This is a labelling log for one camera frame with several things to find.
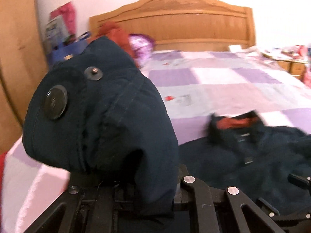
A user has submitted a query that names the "pile of hanging clothes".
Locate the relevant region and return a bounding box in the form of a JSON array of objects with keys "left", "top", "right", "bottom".
[{"left": 45, "top": 2, "right": 76, "bottom": 50}]

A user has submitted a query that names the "blue gift bag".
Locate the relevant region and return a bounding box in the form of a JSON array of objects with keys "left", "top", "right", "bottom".
[{"left": 47, "top": 31, "right": 91, "bottom": 68}]

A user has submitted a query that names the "dark navy winter jacket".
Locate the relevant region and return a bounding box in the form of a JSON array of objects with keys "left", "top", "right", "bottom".
[{"left": 22, "top": 35, "right": 311, "bottom": 233}]

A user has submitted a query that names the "purple pink patchwork quilt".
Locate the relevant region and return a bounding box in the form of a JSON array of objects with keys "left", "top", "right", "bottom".
[{"left": 1, "top": 51, "right": 310, "bottom": 232}]

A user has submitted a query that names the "wooden headboard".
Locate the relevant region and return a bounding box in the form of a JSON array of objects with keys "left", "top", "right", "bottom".
[{"left": 89, "top": 0, "right": 256, "bottom": 52}]

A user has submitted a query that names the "wooden nightstand with drawers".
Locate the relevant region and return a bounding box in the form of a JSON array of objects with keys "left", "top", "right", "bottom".
[{"left": 262, "top": 50, "right": 307, "bottom": 81}]

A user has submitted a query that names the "wooden wardrobe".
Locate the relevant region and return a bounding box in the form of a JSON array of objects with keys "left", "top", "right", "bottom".
[{"left": 1, "top": 0, "right": 48, "bottom": 153}]

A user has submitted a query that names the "red garment at bedside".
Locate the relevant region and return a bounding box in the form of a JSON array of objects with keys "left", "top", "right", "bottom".
[{"left": 0, "top": 152, "right": 7, "bottom": 194}]

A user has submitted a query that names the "orange red puffer jacket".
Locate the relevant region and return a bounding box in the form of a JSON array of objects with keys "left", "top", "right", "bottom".
[{"left": 88, "top": 21, "right": 139, "bottom": 70}]

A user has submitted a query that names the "purple patterned pillow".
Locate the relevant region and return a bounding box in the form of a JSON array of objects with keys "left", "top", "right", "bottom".
[{"left": 129, "top": 34, "right": 156, "bottom": 68}]

